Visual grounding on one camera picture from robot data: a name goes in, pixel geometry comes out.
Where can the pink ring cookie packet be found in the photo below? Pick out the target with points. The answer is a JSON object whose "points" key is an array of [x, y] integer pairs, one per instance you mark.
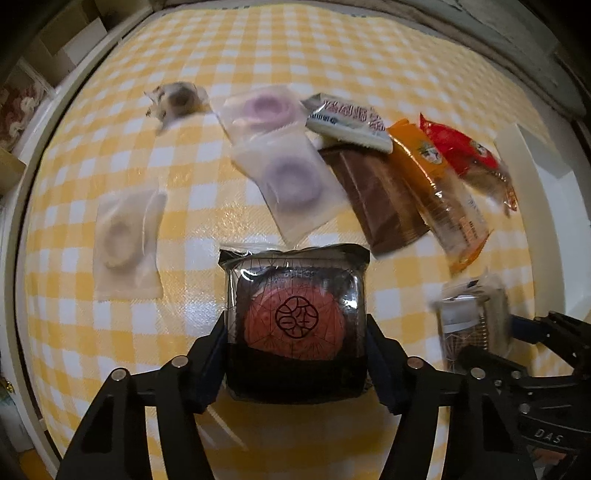
{"points": [[259, 111]]}

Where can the beige ring cookie packet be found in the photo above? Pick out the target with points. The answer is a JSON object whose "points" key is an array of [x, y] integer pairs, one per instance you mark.
{"points": [[125, 244]]}

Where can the white red printed snack packet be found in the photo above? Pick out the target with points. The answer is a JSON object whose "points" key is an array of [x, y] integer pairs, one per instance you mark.
{"points": [[347, 121]]}

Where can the purple ring cookie packet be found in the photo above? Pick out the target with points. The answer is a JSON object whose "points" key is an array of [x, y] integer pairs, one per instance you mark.
{"points": [[296, 183]]}

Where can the black packaged red mooncake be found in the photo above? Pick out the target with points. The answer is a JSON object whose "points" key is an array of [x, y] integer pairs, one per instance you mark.
{"points": [[296, 324]]}

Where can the wooden bedside shelf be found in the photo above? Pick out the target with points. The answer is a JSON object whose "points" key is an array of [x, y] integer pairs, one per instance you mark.
{"points": [[42, 45]]}

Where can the small clear candy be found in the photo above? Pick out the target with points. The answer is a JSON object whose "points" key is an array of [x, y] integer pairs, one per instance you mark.
{"points": [[172, 101]]}

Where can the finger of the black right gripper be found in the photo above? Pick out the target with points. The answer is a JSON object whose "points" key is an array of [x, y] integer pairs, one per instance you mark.
{"points": [[489, 362], [565, 336]]}

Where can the orange snack packet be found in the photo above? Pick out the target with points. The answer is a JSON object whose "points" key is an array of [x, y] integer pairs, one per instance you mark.
{"points": [[444, 202]]}

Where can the white cardboard tray box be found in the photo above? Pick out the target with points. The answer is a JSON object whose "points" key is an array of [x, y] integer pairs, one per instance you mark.
{"points": [[555, 220]]}

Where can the yellow white checkered cloth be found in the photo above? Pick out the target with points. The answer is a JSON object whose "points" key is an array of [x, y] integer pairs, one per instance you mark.
{"points": [[105, 143]]}

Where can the patterned picture in shelf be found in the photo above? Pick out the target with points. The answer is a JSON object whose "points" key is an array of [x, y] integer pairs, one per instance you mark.
{"points": [[21, 94]]}

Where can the brown snack bar packet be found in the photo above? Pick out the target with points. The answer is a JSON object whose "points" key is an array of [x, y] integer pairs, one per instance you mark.
{"points": [[381, 200]]}

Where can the clear packaged brown cake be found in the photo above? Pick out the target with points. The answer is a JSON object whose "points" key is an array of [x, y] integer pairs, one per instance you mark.
{"points": [[473, 312]]}

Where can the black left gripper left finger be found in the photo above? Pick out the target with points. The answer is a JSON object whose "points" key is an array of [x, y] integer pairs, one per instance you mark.
{"points": [[111, 440]]}

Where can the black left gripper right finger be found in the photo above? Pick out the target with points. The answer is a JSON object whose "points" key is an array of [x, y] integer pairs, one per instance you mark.
{"points": [[483, 440]]}

